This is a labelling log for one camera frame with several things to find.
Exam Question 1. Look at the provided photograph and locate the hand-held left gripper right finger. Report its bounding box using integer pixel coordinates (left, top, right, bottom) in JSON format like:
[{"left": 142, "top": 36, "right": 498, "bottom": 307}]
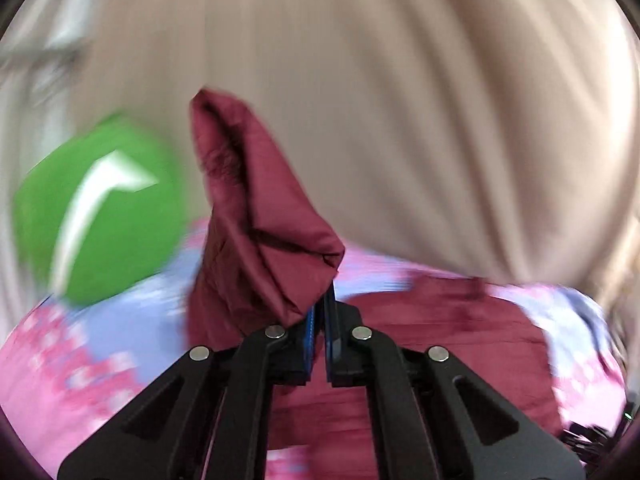
[{"left": 324, "top": 280, "right": 586, "bottom": 480}]

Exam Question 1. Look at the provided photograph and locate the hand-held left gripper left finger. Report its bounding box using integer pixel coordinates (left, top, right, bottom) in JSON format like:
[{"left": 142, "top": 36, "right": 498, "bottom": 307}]
[{"left": 57, "top": 304, "right": 321, "bottom": 480}]

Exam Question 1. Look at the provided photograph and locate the maroon garment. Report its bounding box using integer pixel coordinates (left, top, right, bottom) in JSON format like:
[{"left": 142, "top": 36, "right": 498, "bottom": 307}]
[{"left": 184, "top": 87, "right": 567, "bottom": 466}]

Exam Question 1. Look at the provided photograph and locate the green cushion with white mark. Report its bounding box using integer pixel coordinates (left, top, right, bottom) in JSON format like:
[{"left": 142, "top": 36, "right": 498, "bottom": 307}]
[{"left": 12, "top": 112, "right": 190, "bottom": 307}]

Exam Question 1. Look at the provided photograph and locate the pink floral blanket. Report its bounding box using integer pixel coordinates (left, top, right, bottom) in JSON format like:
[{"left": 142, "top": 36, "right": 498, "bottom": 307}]
[{"left": 0, "top": 217, "right": 630, "bottom": 480}]

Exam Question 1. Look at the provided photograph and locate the beige cloth cover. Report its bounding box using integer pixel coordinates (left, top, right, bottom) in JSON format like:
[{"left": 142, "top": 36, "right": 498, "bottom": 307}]
[{"left": 0, "top": 0, "right": 640, "bottom": 311}]

